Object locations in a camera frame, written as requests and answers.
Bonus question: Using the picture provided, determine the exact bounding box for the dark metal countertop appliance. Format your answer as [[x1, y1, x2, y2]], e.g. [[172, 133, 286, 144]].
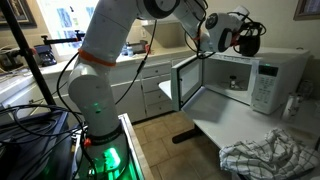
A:
[[0, 46, 21, 73]]

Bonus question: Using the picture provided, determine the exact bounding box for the white kitchen base cabinet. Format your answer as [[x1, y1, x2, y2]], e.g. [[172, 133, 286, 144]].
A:
[[0, 49, 201, 124]]

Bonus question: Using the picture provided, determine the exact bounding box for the small bottle inside microwave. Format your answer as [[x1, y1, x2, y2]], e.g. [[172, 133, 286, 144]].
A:
[[228, 75, 239, 90]]

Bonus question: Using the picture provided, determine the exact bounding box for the grey countertop appliance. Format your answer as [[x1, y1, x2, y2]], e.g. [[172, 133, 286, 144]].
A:
[[130, 39, 148, 54]]

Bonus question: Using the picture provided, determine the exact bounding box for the black table foot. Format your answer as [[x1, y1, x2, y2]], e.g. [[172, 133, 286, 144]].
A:
[[171, 128, 204, 145]]

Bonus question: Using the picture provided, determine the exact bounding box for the white checked dish cloth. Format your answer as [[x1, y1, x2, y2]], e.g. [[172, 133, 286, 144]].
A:
[[218, 128, 320, 180]]

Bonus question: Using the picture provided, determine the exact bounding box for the clear glass jar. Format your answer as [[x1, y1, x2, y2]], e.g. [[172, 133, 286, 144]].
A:
[[296, 79, 314, 99]]

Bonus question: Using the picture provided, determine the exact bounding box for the black coffee maker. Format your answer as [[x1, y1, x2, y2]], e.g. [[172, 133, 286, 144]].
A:
[[33, 44, 58, 67]]

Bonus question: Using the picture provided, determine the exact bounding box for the wood framed building picture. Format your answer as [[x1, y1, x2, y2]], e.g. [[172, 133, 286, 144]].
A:
[[293, 0, 320, 22]]

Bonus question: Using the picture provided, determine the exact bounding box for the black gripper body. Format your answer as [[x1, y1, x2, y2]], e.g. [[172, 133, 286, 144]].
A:
[[238, 19, 262, 38]]

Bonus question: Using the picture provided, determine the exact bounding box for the white microwave door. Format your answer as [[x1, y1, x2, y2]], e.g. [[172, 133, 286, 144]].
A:
[[170, 54, 205, 113]]

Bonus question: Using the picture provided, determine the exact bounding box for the white microwave oven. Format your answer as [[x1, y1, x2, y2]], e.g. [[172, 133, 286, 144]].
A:
[[201, 45, 311, 116]]

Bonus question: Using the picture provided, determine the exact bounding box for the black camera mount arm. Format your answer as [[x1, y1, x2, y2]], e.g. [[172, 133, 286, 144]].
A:
[[40, 29, 86, 46]]

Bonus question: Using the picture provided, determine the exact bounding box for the white cabinet drawer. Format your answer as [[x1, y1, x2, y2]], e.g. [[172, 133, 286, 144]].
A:
[[145, 99, 174, 118], [143, 89, 173, 107], [139, 62, 173, 79], [141, 74, 172, 94]]

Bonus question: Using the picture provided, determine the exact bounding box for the blue plastic bottle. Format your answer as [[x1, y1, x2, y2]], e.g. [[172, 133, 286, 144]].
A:
[[120, 41, 128, 56]]

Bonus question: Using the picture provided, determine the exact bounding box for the long hanging black cable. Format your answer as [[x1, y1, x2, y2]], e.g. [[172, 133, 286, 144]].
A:
[[114, 19, 158, 106]]

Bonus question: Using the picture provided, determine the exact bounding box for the bright kitchen window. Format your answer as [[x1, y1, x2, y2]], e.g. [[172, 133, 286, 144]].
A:
[[36, 0, 101, 61]]

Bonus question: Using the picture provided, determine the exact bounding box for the wood edged robot stand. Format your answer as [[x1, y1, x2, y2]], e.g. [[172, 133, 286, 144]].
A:
[[71, 113, 154, 180]]

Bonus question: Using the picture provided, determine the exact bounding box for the black tripod pole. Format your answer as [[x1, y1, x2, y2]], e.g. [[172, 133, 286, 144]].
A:
[[0, 0, 58, 108]]

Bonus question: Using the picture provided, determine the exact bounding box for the dark framed wall picture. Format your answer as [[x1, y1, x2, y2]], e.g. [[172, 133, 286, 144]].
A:
[[0, 0, 38, 28]]

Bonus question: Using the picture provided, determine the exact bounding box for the black cup with handle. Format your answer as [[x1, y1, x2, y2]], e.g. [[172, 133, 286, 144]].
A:
[[239, 34, 262, 58]]

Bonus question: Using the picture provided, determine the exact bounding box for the black equipment case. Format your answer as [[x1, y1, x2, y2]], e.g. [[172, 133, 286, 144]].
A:
[[0, 109, 73, 180]]

